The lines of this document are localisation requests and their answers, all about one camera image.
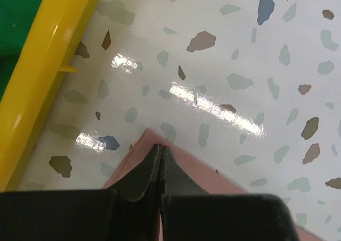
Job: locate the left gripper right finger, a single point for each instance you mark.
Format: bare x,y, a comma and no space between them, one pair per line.
188,212

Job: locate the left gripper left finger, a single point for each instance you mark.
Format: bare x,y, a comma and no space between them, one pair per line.
127,210

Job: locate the pink t shirt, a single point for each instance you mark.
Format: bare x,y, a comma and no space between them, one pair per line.
203,175

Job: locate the yellow plastic bin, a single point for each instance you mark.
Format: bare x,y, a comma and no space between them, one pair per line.
42,65

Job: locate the green t shirt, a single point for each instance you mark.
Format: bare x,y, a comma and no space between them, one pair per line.
17,17

